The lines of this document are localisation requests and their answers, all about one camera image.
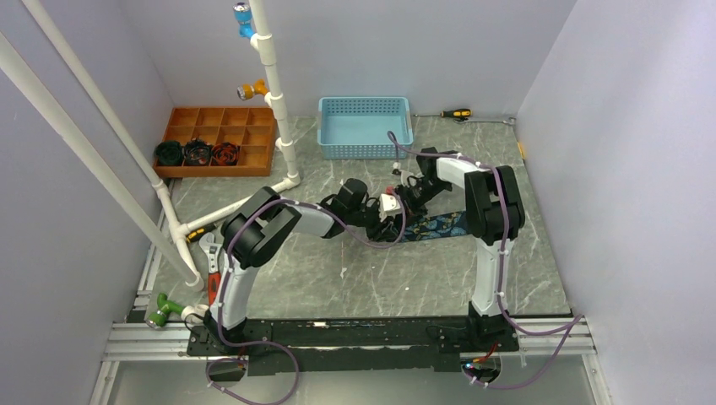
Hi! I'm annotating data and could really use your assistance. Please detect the silver spanner at wall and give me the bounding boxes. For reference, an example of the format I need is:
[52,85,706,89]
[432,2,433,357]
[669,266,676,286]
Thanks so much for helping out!
[456,117,516,126]

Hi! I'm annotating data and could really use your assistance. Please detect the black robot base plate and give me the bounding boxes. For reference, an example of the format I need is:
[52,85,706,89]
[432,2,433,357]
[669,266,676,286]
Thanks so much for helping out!
[187,315,519,376]

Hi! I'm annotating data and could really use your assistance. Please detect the aluminium rail frame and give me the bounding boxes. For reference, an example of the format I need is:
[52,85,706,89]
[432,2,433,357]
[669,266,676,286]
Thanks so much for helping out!
[90,219,608,404]

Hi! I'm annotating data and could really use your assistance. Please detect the white vertical PVC pipe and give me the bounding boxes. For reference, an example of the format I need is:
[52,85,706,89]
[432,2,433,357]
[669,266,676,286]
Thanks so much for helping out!
[249,0,301,192]

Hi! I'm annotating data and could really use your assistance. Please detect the green valve nozzle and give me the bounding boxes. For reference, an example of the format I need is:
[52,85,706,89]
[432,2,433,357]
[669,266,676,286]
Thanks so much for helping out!
[146,293,186,329]

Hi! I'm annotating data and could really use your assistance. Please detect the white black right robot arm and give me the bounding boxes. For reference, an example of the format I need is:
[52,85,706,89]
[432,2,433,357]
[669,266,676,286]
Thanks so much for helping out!
[395,148,525,350]

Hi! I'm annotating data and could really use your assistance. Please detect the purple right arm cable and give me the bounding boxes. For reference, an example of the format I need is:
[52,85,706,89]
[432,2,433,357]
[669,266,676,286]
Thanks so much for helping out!
[387,131,584,391]

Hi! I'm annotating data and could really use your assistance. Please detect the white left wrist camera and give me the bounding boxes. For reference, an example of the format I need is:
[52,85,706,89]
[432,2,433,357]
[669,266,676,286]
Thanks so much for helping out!
[378,193,403,221]

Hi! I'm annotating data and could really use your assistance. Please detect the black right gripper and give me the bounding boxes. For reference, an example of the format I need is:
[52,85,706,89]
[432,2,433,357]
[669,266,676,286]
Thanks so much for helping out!
[393,179,452,232]

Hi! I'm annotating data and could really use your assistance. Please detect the yellow black screwdriver at wall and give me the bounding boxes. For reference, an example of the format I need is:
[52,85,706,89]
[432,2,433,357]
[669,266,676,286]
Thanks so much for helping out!
[440,108,472,121]

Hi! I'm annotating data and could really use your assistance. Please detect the white diagonal PVC pipe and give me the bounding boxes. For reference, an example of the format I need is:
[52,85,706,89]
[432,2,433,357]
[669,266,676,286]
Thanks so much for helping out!
[1,1,204,291]

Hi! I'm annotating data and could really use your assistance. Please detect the light blue plastic basket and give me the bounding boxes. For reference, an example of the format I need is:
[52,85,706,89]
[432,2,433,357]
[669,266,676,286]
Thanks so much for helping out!
[317,96,415,159]

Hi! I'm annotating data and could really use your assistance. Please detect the red handled adjustable wrench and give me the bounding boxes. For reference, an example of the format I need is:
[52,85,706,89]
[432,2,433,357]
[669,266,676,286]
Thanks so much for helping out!
[199,233,223,305]

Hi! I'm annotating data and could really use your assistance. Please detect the blue valve nozzle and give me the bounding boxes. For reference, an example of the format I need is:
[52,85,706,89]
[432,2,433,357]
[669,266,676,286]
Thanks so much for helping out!
[233,2,255,39]

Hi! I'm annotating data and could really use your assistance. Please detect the orange valve nozzle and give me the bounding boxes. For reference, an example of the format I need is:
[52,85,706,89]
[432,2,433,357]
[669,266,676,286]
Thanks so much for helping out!
[236,79,269,101]

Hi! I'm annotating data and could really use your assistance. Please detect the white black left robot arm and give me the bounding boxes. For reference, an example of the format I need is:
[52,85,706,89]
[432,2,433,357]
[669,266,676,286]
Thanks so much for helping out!
[204,178,409,354]

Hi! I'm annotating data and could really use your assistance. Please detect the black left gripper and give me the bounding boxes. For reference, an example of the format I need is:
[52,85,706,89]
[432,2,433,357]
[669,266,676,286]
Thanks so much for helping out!
[347,202,397,243]

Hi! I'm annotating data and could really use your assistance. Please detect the orange wooden compartment tray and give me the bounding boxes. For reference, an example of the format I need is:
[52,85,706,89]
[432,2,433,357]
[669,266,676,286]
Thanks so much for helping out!
[153,106,277,179]

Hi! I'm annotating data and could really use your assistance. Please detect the rolled dark green tie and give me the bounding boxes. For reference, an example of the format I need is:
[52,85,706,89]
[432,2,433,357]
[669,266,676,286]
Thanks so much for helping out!
[154,140,184,166]

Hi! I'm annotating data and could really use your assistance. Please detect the dark blue patterned tie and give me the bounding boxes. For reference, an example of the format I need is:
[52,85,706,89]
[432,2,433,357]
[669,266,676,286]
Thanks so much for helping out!
[401,211,469,243]

